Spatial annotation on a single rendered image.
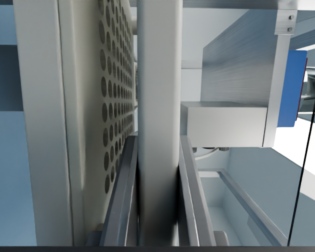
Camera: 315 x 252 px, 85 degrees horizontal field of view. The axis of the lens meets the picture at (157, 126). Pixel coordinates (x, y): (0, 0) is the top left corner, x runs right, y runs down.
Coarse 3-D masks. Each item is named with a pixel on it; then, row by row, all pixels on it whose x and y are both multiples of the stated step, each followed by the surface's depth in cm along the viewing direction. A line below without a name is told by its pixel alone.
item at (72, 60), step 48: (48, 0) 7; (96, 0) 10; (48, 48) 7; (96, 48) 10; (48, 96) 7; (96, 96) 10; (48, 144) 8; (96, 144) 10; (48, 192) 8; (96, 192) 10; (48, 240) 8
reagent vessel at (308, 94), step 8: (312, 72) 48; (304, 80) 47; (312, 80) 47; (304, 88) 47; (312, 88) 47; (304, 96) 48; (312, 96) 48; (304, 104) 49; (312, 104) 50; (304, 112) 54
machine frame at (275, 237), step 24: (0, 0) 34; (192, 0) 34; (216, 0) 34; (240, 0) 34; (264, 0) 34; (288, 0) 34; (312, 0) 34; (288, 48) 79; (312, 48) 73; (216, 168) 164; (240, 192) 126; (264, 216) 102
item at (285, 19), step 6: (276, 12) 38; (282, 12) 38; (288, 12) 38; (294, 12) 38; (276, 18) 38; (282, 18) 38; (288, 18) 38; (294, 18) 38; (276, 24) 38; (282, 24) 38; (288, 24) 38; (294, 24) 38; (276, 30) 38; (282, 30) 38; (288, 30) 38
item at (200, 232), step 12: (180, 144) 9; (180, 156) 9; (192, 156) 9; (180, 168) 8; (192, 168) 8; (180, 180) 8; (192, 180) 7; (180, 192) 8; (192, 192) 7; (180, 204) 8; (192, 204) 6; (204, 204) 7; (180, 216) 8; (192, 216) 6; (204, 216) 6; (180, 228) 8; (192, 228) 6; (204, 228) 6; (180, 240) 8; (192, 240) 6; (204, 240) 6; (216, 240) 6
